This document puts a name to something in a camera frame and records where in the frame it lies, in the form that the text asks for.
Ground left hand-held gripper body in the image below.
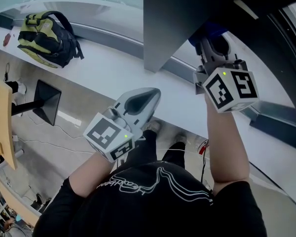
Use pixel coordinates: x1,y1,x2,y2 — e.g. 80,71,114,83
83,104,146,162

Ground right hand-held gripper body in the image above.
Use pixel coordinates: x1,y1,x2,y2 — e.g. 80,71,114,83
193,59,259,113

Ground blue cloth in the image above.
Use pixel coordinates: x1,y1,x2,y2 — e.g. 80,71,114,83
188,21,228,47

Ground clear window glass pane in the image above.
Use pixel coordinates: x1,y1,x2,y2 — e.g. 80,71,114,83
172,31,296,113

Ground person's left forearm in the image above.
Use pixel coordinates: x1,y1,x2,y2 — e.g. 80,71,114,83
69,152,114,198

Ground person's right forearm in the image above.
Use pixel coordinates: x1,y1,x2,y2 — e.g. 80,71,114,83
204,94,250,195

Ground grey sneaker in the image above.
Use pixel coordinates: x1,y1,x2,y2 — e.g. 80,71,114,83
174,129,188,145
144,119,162,135

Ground white windowsill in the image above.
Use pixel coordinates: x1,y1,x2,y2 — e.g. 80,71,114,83
0,21,296,202

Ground person's black trousers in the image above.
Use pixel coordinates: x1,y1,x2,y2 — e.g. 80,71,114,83
124,129,187,172

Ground clear bag with red print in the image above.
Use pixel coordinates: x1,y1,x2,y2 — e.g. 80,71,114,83
198,139,210,156

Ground person's black printed t-shirt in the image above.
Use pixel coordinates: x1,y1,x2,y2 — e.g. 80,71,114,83
32,160,267,237

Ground green and black backpack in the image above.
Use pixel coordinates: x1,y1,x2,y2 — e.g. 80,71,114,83
16,10,84,69

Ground white cable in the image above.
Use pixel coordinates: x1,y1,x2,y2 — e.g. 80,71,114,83
12,122,210,156

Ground black table pedestal base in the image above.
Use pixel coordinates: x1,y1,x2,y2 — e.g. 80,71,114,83
11,79,62,126

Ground black cable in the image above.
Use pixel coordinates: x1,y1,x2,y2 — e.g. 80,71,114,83
199,142,211,184

